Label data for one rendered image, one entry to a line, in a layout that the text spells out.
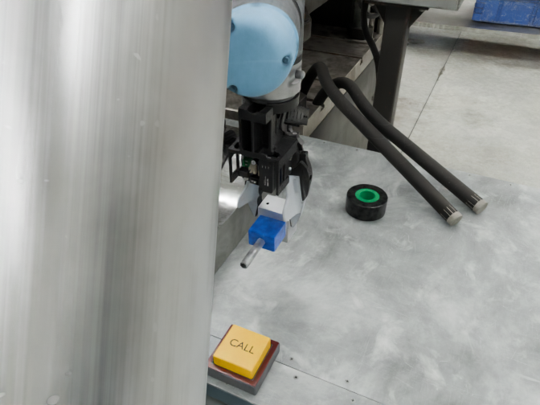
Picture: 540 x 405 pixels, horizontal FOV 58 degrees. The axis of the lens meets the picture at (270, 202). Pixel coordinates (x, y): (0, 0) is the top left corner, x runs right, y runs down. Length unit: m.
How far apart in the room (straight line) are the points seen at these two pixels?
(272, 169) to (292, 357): 0.28
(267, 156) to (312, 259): 0.32
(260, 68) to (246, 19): 0.04
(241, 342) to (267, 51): 0.42
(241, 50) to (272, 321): 0.47
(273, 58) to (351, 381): 0.46
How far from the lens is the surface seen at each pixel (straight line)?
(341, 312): 0.80
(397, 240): 0.94
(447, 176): 1.07
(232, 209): 0.85
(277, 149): 0.61
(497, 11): 4.31
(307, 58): 1.77
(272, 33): 0.43
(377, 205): 0.96
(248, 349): 0.70
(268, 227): 0.71
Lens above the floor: 1.40
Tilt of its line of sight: 37 degrees down
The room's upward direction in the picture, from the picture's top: straight up
